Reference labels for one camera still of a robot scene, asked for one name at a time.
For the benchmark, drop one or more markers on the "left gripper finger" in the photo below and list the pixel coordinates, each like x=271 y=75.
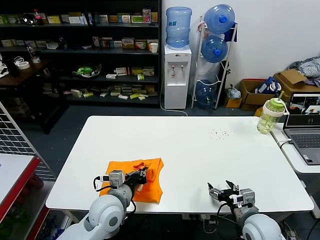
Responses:
x=143 y=180
x=142 y=171

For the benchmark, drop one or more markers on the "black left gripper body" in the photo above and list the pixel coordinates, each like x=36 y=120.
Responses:
x=132 y=178

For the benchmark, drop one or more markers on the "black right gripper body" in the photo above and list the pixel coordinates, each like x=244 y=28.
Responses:
x=228 y=196

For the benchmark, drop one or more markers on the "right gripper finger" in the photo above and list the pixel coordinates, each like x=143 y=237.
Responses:
x=215 y=191
x=232 y=186

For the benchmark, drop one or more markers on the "orange t-shirt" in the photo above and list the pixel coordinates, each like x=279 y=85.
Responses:
x=150 y=193

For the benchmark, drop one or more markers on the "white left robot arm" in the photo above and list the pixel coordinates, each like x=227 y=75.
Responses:
x=105 y=217

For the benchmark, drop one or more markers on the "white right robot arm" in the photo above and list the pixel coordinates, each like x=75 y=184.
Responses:
x=260 y=227

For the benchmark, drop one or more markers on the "pile of grey blue clothes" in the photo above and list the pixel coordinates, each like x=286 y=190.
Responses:
x=309 y=67

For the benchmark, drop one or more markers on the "scattered dark crumbs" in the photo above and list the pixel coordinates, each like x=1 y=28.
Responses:
x=221 y=133

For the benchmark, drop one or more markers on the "white side table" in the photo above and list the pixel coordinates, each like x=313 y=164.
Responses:
x=290 y=157

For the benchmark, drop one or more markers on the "clear bottle with green lid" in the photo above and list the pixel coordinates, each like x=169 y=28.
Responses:
x=269 y=120

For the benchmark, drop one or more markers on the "small yellow cardboard box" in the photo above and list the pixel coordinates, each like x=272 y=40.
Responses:
x=233 y=103

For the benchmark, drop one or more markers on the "grey open laptop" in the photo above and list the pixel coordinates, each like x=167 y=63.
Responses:
x=305 y=140

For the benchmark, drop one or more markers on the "open cardboard box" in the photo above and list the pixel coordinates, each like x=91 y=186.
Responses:
x=250 y=98

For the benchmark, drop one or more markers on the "grey plastic bag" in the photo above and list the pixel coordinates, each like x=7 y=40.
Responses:
x=234 y=93

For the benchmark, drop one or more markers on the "white water dispenser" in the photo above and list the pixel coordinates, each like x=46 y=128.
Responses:
x=176 y=85

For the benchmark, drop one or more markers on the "blue water jug without cap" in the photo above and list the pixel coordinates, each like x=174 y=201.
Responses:
x=205 y=95

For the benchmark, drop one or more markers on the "small white flat box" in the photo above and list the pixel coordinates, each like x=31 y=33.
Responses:
x=111 y=76

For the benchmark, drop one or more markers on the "white box with red stripe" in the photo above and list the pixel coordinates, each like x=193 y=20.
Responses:
x=122 y=71

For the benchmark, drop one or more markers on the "black folded stand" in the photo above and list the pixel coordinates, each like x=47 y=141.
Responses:
x=224 y=75

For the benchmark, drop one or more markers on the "green item in plastic bag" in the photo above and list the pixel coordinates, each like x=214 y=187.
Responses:
x=85 y=71

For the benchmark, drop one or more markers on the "black metal shelving unit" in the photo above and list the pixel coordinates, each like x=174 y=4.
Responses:
x=125 y=52

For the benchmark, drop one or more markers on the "white table with red edge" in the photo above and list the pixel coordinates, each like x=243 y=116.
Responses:
x=12 y=170

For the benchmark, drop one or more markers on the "large brown cardboard box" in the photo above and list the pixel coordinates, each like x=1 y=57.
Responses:
x=290 y=77

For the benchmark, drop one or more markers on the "white paper cup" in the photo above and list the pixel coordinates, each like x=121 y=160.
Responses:
x=154 y=48

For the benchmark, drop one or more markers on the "red and white medicine box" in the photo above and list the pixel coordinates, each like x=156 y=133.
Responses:
x=141 y=44

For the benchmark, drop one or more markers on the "yellow label medicine box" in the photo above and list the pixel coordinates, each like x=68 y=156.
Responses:
x=128 y=43

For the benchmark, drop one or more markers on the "blue water jug with cap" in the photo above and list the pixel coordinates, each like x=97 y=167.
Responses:
x=213 y=50
x=218 y=18

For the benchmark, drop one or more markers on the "upright blue water jug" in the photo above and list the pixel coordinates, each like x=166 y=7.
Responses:
x=178 y=27

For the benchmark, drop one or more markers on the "brown wooden desk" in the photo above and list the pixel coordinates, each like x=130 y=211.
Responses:
x=25 y=75

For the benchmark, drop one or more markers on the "small blue bottle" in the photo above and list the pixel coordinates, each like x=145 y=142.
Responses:
x=63 y=43

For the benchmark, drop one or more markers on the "light green medicine box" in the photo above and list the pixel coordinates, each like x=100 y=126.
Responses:
x=137 y=19

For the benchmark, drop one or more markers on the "teal medicine box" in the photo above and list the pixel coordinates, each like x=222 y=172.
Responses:
x=124 y=19

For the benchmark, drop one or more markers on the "orange medicine box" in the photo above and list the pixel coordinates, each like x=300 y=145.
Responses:
x=154 y=17

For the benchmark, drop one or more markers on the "pink hanging rag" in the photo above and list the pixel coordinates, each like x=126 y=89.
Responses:
x=201 y=28

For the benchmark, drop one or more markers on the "pink floral tall box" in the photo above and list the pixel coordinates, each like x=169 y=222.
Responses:
x=147 y=16

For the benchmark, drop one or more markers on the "white tape roll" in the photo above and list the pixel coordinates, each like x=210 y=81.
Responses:
x=24 y=66

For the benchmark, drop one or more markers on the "green and white medicine box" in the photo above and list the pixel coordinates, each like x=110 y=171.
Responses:
x=103 y=19

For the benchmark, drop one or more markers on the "black tumbler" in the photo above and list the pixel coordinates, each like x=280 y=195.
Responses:
x=13 y=68

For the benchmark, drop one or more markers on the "clear purple plastic bottle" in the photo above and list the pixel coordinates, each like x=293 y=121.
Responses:
x=31 y=51

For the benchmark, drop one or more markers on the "white flat carton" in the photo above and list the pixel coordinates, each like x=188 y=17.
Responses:
x=75 y=20

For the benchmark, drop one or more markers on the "cola bottle with red cap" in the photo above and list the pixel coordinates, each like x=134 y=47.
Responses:
x=38 y=18

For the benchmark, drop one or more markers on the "shiny dark glass bowl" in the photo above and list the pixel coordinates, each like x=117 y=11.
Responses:
x=29 y=20

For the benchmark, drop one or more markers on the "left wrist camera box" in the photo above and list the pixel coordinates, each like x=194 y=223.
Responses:
x=116 y=178

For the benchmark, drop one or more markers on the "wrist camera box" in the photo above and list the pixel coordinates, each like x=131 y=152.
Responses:
x=246 y=197
x=116 y=178

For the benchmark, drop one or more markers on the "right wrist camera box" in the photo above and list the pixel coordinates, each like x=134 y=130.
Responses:
x=246 y=197

